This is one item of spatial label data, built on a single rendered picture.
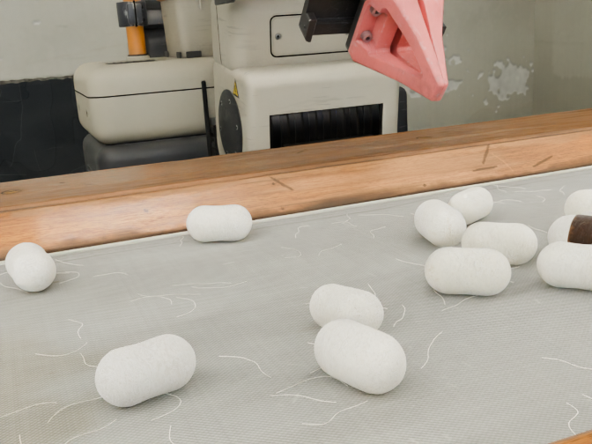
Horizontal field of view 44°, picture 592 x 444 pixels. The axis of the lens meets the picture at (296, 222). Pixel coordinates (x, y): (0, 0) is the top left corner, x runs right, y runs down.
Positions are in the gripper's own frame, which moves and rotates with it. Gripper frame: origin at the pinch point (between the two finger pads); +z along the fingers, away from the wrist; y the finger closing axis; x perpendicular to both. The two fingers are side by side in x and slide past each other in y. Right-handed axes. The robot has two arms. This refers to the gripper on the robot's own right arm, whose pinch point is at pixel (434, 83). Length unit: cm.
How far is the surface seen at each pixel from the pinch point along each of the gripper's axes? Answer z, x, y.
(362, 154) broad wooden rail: -2.1, 8.6, -1.3
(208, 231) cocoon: 4.8, 5.0, -14.8
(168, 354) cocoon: 16.7, -6.0, -20.5
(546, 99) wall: -123, 143, 167
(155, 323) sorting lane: 12.6, -0.5, -19.7
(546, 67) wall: -131, 134, 167
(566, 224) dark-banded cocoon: 13.3, -3.9, -0.9
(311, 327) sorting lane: 15.3, -2.9, -14.2
